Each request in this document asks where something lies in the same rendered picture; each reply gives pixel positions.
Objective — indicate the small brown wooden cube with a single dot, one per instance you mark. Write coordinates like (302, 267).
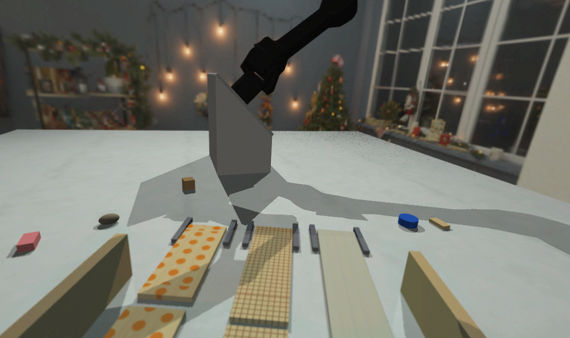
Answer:
(188, 183)

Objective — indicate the dark brown oval stone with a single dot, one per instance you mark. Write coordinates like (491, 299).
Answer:
(108, 218)

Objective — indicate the blue short cylinder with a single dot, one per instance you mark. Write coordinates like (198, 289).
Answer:
(408, 221)

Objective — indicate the red rectangular block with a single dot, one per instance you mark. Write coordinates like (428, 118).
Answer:
(28, 241)

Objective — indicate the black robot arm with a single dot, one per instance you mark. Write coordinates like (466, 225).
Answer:
(269, 57)

